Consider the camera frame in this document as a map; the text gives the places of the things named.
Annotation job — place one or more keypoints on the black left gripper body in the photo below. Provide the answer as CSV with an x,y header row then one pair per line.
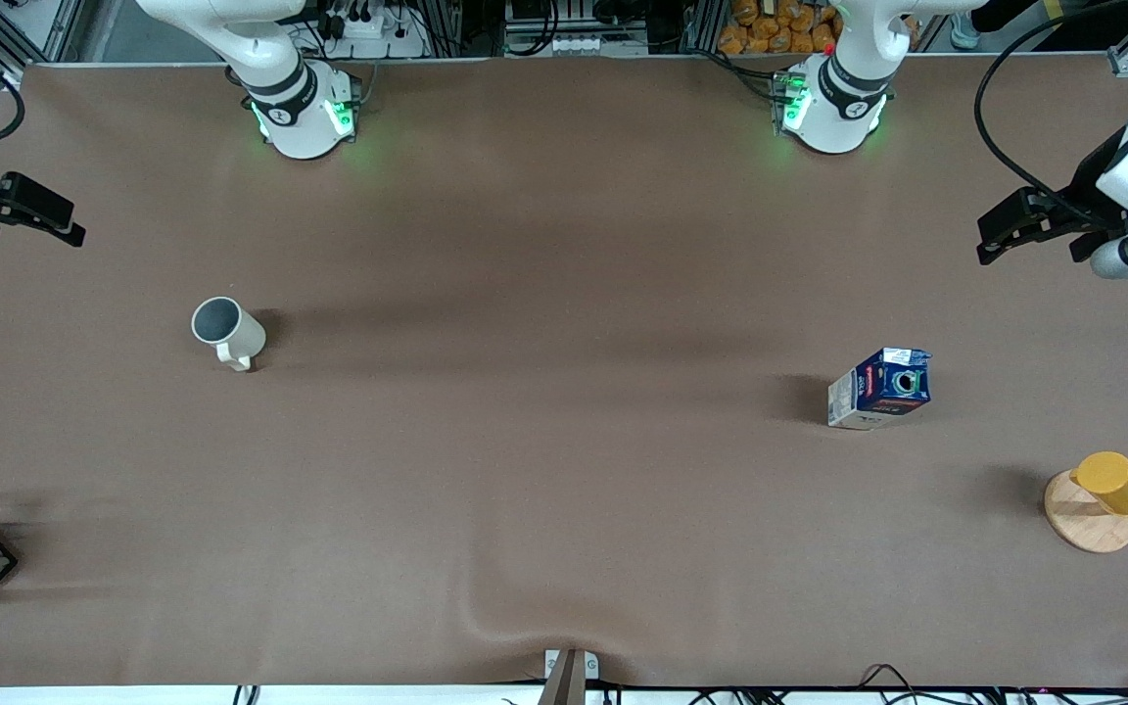
x,y
1085,194

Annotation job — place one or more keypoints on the blue white milk carton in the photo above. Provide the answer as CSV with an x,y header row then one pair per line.
x,y
877,392

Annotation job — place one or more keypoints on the beige ceramic mug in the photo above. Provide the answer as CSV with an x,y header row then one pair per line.
x,y
241,338

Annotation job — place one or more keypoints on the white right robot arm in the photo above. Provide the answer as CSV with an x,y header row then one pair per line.
x,y
295,108

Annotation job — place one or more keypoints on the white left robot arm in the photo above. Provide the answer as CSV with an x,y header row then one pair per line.
x,y
833,103

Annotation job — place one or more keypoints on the yellow plastic cup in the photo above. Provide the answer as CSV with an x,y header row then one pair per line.
x,y
1117,485

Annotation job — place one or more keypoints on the round wooden cup stand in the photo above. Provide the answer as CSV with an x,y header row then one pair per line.
x,y
1088,524

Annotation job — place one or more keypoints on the white sneaker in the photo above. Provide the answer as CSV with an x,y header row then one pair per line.
x,y
965,31

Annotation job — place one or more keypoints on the orange snack pile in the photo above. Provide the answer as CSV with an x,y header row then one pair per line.
x,y
770,29

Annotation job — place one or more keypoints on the white power strip with plugs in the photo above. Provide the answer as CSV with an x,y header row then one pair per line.
x,y
378,34

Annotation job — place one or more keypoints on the long white power strip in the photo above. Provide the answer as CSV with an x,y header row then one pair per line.
x,y
584,44

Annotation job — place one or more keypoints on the brown table cover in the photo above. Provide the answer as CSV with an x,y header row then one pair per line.
x,y
564,490

